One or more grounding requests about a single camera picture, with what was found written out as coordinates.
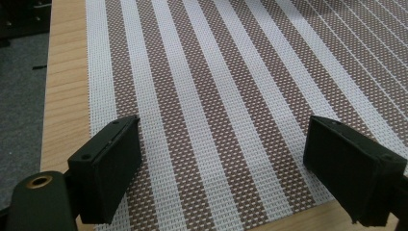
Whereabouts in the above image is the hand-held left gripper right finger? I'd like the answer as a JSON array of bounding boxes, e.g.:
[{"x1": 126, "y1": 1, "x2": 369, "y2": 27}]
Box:
[{"x1": 302, "y1": 115, "x2": 408, "y2": 228}]

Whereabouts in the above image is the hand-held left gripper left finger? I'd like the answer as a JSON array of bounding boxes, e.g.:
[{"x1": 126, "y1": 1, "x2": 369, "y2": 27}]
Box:
[{"x1": 66, "y1": 115, "x2": 143, "y2": 225}]

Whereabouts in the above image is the striped brown white woven placemat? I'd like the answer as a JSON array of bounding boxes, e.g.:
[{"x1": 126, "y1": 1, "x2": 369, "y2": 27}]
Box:
[{"x1": 84, "y1": 0, "x2": 408, "y2": 231}]

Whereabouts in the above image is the black stand base plate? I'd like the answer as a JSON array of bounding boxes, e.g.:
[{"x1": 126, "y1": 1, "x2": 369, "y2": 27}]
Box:
[{"x1": 0, "y1": 0, "x2": 53, "y2": 41}]

